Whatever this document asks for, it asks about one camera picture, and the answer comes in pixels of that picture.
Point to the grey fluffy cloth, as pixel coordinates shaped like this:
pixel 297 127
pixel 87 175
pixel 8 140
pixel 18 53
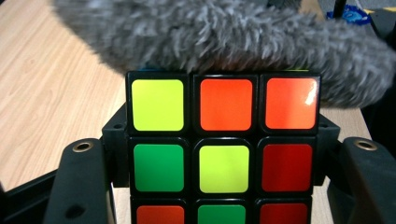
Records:
pixel 218 37

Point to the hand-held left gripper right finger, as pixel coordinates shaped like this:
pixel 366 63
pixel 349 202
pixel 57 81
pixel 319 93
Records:
pixel 327 146

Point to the colourful puzzle cube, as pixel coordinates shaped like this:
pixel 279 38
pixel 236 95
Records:
pixel 224 140

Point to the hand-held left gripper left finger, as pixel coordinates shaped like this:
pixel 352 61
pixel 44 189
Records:
pixel 118 149

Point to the blue object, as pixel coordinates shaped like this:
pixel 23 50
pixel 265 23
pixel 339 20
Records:
pixel 353 15

